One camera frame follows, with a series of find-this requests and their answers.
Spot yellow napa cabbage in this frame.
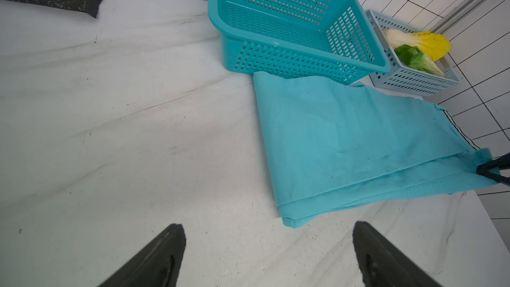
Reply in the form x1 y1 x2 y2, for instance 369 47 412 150
384 29 452 61

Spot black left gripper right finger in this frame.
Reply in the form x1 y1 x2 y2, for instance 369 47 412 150
353 221 440 287

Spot green napa cabbage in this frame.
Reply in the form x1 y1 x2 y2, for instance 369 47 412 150
394 45 446 78

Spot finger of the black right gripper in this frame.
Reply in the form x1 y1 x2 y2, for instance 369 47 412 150
476 154 510 186

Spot teal long pants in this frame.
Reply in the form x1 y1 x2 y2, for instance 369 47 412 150
253 72 495 228

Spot light blue plastic basket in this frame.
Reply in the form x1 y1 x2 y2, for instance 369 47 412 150
366 9 460 96

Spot teal plastic basket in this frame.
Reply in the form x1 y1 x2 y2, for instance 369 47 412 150
207 0 390 85

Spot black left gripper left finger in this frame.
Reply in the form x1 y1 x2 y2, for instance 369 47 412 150
101 224 186 287

